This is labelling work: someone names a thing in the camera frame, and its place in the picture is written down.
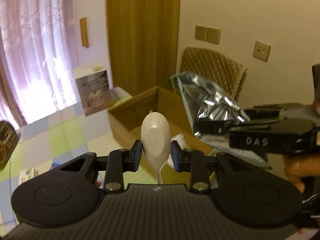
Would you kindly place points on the white humidifier product box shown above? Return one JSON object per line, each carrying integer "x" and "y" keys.
{"x": 93, "y": 88}

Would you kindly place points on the quilted beige chair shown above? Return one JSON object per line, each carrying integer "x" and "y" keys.
{"x": 212, "y": 65}

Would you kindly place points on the pink curtain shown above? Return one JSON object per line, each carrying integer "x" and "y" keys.
{"x": 38, "y": 55}

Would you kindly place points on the right hand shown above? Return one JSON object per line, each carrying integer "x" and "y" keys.
{"x": 299, "y": 167}

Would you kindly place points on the brown wooden door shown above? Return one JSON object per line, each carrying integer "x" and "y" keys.
{"x": 143, "y": 38}

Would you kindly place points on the white speckled spoon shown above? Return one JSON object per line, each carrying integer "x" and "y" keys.
{"x": 156, "y": 140}

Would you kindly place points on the brown cardboard box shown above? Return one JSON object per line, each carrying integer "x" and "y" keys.
{"x": 126, "y": 120}

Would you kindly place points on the single wall socket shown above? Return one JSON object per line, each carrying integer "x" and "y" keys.
{"x": 261, "y": 51}

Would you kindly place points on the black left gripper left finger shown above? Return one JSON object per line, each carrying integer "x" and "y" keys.
{"x": 118, "y": 162}

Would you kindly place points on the black oval food container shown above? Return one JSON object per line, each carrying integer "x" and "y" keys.
{"x": 8, "y": 141}

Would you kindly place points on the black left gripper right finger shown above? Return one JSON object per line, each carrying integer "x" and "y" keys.
{"x": 199, "y": 166}

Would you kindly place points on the white green medicine box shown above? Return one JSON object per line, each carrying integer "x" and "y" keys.
{"x": 25, "y": 175}

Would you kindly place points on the double wall socket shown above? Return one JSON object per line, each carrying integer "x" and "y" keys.
{"x": 210, "y": 35}

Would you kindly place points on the silver foil bag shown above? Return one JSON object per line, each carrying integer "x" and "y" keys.
{"x": 205, "y": 99}

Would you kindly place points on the clear box blue label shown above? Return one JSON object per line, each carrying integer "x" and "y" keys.
{"x": 55, "y": 165}

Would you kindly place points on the plaid tablecloth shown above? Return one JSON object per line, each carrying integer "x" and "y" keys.
{"x": 55, "y": 139}

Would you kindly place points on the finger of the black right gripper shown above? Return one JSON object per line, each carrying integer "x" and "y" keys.
{"x": 211, "y": 127}

